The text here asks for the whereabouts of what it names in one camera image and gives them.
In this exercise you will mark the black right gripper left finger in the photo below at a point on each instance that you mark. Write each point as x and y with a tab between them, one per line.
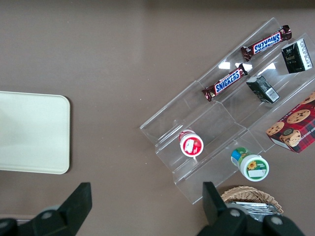
64	218

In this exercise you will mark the aluminium foil tray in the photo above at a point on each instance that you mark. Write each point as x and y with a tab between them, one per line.
256	207

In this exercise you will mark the clear acrylic stepped riser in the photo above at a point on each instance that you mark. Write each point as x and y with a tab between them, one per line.
209	118
278	81

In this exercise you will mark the red lid yogurt cup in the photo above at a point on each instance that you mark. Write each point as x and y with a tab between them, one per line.
192	146

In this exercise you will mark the beige plastic tray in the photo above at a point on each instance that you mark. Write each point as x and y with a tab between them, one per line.
32	132

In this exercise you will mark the red tartan cookie box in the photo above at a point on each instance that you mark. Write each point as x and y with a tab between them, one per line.
295	127

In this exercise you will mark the green lid yogurt cup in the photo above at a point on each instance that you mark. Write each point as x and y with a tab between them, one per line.
253	167

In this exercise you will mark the small black carton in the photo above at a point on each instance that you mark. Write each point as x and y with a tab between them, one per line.
263	89
296	56

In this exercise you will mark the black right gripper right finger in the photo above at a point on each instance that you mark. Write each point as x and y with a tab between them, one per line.
221	221

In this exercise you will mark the Snickers bar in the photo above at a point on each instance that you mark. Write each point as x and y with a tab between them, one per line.
227	82
267	43

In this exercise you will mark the light wicker basket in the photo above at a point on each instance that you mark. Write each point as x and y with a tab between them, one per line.
246	194

